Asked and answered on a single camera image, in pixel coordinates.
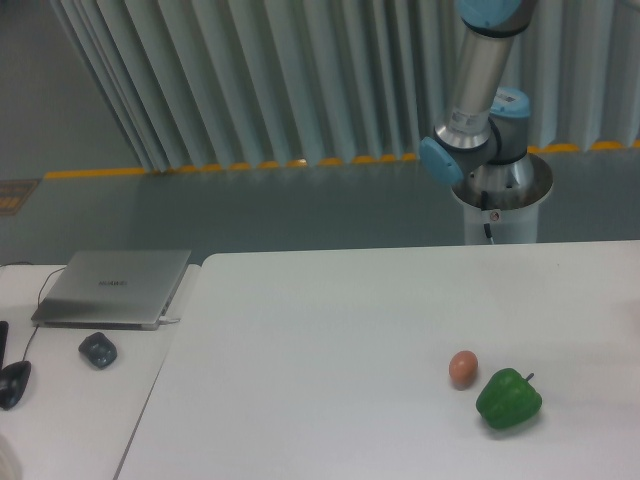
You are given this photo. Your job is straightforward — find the black device at left edge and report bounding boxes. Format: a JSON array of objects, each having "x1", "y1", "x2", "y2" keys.
[{"x1": 0, "y1": 320, "x2": 9, "y2": 369}]

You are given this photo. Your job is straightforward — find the white cylindrical robot pedestal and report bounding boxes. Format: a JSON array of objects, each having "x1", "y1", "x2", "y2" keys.
[{"x1": 452, "y1": 154, "x2": 553, "y2": 245}]

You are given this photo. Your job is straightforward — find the silver closed laptop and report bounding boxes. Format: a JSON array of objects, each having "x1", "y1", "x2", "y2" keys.
[{"x1": 32, "y1": 250, "x2": 191, "y2": 330}]

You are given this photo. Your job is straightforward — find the green bell pepper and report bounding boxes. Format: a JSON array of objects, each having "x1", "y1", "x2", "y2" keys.
[{"x1": 475, "y1": 368, "x2": 543, "y2": 430}]

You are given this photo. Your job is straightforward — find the black laptop power cable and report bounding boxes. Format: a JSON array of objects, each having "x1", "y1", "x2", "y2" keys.
[{"x1": 19, "y1": 265, "x2": 67, "y2": 362}]

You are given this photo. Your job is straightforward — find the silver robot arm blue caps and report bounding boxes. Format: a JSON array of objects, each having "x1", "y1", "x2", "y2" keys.
[{"x1": 419, "y1": 1, "x2": 537, "y2": 210}]

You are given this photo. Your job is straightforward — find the brown egg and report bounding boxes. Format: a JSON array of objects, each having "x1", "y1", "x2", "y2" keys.
[{"x1": 448, "y1": 350, "x2": 479, "y2": 389}]

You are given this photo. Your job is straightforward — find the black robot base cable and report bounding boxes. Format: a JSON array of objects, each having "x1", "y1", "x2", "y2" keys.
[{"x1": 480, "y1": 189, "x2": 496, "y2": 246}]

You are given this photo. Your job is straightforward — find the black computer mouse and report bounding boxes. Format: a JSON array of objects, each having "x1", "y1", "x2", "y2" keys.
[{"x1": 1, "y1": 360, "x2": 32, "y2": 411}]

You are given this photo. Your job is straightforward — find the pleated grey curtain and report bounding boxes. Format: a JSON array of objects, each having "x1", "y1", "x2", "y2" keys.
[{"x1": 53, "y1": 1, "x2": 639, "y2": 172}]

